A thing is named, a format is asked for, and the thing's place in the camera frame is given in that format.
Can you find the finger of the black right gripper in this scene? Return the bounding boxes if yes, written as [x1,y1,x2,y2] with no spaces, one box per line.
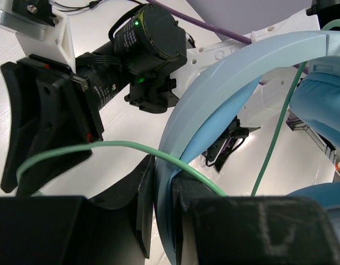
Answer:
[0,62,50,193]
[17,79,92,197]

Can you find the green headphone cable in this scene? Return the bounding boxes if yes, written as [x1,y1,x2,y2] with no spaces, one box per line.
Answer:
[15,19,340,197]

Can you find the black headphone cable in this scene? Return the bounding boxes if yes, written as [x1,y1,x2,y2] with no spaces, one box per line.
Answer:
[50,0,143,13]

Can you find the light blue headphones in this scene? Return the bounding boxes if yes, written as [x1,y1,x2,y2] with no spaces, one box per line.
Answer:
[155,30,340,265]

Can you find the metal base rail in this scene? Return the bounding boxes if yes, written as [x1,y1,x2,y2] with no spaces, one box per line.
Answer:
[286,110,340,182]

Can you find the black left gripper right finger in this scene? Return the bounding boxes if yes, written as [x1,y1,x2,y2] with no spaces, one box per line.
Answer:
[172,177,340,264]

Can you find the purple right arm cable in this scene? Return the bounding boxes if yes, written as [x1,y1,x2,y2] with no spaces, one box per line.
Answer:
[146,0,309,86]

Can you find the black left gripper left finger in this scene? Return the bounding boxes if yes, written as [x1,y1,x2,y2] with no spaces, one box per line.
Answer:
[0,155,155,264]

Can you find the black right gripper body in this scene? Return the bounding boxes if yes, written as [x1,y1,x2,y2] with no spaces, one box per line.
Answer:
[18,5,187,142]

